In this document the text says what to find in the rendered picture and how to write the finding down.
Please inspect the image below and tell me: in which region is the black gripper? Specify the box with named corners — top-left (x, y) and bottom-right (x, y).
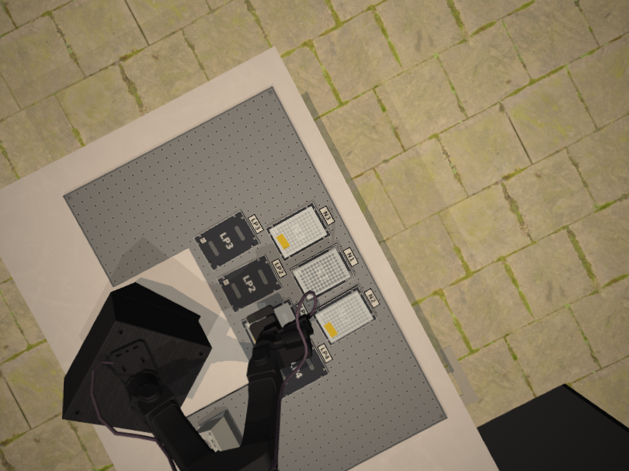
top-left (247, 305), bottom-right (280, 342)

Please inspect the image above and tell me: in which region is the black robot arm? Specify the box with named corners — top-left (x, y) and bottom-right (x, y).
top-left (109, 319), bottom-right (304, 471)

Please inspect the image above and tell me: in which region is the light grey control panel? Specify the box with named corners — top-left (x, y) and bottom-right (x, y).
top-left (197, 411), bottom-right (242, 452)

